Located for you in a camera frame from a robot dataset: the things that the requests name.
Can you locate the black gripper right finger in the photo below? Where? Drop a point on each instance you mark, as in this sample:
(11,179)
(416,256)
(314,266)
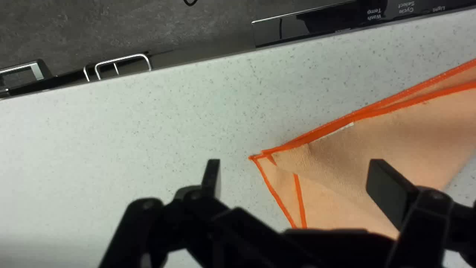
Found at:
(422,217)

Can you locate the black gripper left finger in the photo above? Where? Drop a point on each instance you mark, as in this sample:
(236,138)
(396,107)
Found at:
(198,228)

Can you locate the orange cloth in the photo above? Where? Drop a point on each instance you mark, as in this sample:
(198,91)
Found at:
(358,149)

